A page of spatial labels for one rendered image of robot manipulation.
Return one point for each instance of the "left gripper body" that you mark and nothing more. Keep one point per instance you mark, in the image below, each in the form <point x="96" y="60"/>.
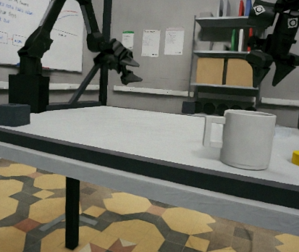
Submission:
<point x="279" y="46"/>

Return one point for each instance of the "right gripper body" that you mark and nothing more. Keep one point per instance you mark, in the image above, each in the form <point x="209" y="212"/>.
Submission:
<point x="112" y="65"/>

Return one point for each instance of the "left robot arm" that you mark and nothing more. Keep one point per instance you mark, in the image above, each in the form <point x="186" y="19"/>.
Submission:
<point x="263" y="14"/>

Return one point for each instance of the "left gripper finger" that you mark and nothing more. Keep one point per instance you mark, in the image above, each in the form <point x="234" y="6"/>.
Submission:
<point x="259" y="74"/>
<point x="281" y="72"/>

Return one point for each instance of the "grey mug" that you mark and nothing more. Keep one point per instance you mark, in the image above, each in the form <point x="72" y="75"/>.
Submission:
<point x="246" y="140"/>

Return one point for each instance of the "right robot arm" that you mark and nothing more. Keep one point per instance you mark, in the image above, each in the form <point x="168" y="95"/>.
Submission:
<point x="39" y="41"/>

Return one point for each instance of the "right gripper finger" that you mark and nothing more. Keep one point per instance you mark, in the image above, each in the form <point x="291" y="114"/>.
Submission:
<point x="125" y="59"/>
<point x="133" y="78"/>

